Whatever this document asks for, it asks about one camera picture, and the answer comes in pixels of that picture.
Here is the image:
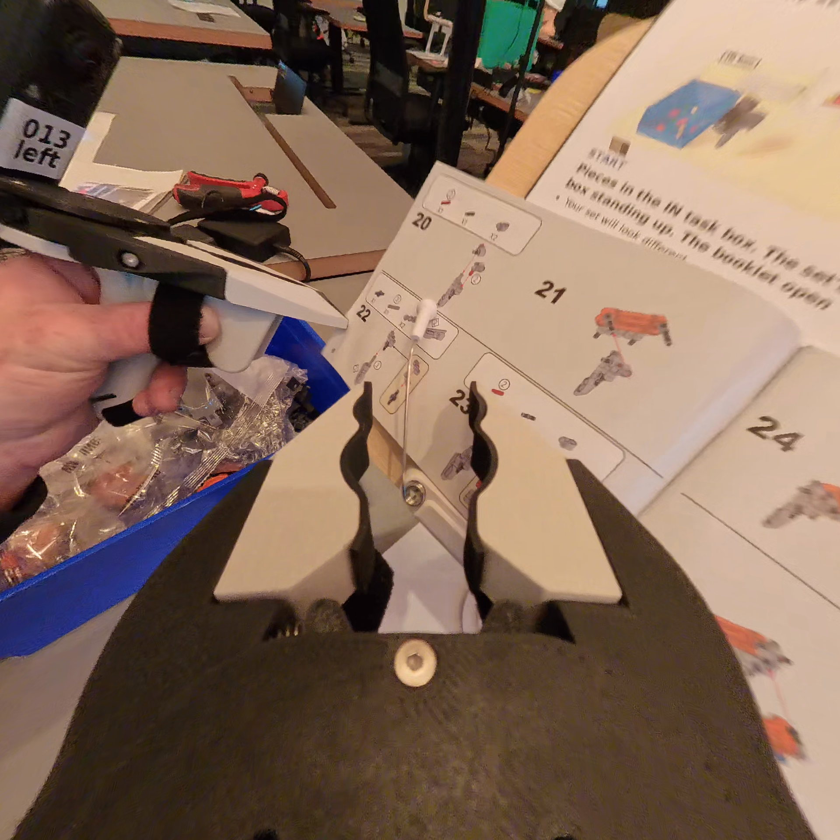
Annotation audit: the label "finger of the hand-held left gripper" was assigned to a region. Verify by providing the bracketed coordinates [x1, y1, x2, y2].
[140, 235, 350, 330]

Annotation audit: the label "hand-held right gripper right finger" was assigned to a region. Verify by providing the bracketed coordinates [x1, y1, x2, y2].
[463, 382, 623, 613]

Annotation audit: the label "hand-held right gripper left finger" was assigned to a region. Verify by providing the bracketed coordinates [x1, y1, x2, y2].
[213, 382, 373, 621]

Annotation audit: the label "instruction booklet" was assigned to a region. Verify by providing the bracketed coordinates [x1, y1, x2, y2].
[322, 161, 840, 778]

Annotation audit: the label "white paper sheet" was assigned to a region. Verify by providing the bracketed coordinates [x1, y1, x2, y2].
[60, 112, 186, 215]

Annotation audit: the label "black power adapter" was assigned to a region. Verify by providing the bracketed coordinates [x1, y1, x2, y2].
[167, 210, 314, 284]

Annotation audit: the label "red black hand tool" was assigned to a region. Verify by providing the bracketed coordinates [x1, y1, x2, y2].
[172, 169, 291, 222]

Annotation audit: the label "clear plastic bag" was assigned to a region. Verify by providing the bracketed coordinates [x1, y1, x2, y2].
[0, 357, 311, 592]

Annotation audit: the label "grey desk wooden edge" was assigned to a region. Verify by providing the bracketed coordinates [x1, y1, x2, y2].
[58, 54, 416, 284]

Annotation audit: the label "blue plastic bin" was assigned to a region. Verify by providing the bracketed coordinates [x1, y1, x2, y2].
[0, 315, 350, 660]

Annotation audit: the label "wooden desk black legs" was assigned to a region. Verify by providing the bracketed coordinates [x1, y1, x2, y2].
[107, 0, 274, 51]

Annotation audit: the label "black chair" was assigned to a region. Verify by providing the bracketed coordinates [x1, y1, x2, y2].
[363, 0, 422, 147]

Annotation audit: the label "wooden board document stand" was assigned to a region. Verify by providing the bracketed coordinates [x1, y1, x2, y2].
[354, 16, 658, 635]

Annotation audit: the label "white instruction sheet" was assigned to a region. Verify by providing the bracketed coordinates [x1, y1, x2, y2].
[527, 0, 840, 360]

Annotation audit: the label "black post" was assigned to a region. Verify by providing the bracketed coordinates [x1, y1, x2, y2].
[435, 0, 488, 169]

